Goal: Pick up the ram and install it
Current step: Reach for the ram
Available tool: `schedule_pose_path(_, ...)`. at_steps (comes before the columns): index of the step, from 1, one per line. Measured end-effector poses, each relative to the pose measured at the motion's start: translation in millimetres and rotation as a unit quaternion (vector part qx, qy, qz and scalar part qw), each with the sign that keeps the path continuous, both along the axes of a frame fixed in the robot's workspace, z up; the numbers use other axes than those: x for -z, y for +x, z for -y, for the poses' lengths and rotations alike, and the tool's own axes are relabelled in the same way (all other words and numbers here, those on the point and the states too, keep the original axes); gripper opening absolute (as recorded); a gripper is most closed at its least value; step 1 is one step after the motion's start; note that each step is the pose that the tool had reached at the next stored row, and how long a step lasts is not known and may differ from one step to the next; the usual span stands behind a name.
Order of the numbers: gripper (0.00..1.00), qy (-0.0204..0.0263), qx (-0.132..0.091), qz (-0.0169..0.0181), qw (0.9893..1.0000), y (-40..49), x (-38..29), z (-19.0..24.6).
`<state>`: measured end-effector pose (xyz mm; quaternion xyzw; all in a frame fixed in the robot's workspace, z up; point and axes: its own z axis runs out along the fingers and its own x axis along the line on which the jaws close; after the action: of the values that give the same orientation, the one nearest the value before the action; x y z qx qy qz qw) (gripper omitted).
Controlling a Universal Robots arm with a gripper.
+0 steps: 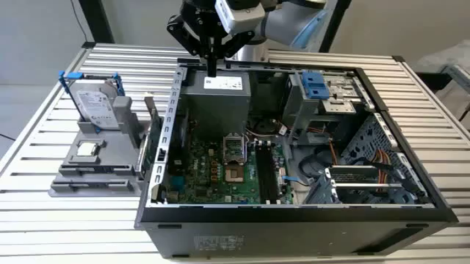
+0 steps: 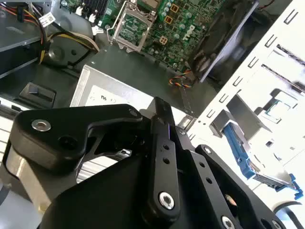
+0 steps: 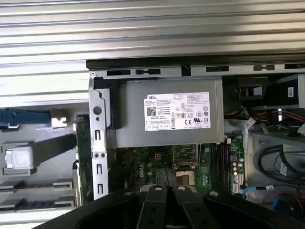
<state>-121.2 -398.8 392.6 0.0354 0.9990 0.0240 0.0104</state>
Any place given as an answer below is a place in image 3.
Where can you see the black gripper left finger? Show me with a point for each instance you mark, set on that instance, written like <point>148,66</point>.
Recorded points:
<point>152,210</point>

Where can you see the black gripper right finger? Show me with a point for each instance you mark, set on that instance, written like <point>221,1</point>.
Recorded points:
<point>190,210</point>

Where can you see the black RAM slot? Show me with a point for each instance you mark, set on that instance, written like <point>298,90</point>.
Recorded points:
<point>217,167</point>
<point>212,167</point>
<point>222,167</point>
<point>227,167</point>

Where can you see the CPU socket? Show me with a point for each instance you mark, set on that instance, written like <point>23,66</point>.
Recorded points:
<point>184,177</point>

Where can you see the green motherboard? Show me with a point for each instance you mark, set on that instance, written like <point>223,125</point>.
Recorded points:
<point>152,164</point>

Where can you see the thin metal locking lever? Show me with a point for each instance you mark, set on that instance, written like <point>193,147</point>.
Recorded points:
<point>198,155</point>

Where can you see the green graphics card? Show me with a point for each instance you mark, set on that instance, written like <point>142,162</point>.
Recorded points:
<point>83,155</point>

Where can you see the grey power supply unit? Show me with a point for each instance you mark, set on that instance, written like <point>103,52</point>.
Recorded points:
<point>133,114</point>

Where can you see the grey parts rack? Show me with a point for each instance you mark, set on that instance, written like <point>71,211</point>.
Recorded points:
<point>47,171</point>

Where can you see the black and grey PC case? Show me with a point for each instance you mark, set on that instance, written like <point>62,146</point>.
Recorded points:
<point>166,71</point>

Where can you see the blue disk carrier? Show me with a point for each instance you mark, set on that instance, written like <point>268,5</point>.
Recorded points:
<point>23,115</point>

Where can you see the metal socket cover frame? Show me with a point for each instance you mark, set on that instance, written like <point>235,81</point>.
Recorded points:
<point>174,155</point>

